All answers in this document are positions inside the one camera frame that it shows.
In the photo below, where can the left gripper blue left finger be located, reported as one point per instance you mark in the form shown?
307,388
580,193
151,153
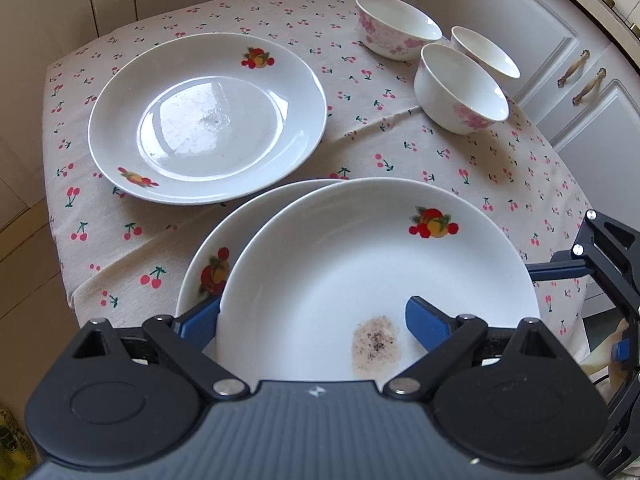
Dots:
198,325

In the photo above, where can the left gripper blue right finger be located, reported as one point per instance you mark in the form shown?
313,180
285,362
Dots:
429,325

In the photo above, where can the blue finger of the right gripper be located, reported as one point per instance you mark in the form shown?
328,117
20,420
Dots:
560,270
622,350

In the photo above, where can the large white plate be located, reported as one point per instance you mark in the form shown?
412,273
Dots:
210,268

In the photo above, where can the stained white plate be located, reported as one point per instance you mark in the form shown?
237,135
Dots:
319,293

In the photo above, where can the small white deep plate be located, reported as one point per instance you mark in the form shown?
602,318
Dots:
207,118

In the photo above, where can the white bowl pink flowers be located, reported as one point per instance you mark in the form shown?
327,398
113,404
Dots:
394,29

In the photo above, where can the white cabinet row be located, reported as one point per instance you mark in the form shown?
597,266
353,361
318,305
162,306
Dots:
543,37

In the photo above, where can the yellow plastic bag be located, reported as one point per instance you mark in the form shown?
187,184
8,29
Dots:
18,456

